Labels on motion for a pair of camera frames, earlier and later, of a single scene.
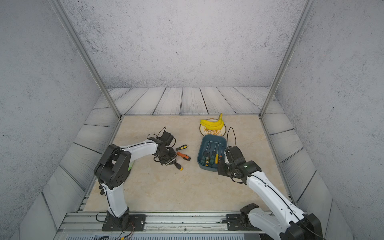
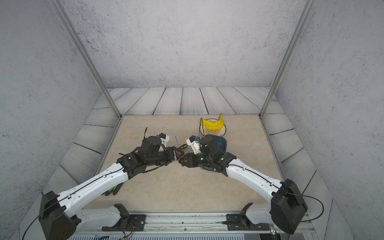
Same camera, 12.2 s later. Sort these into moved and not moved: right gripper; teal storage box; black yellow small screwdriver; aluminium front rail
Moved: right gripper
Not moved: teal storage box; black yellow small screwdriver; aluminium front rail
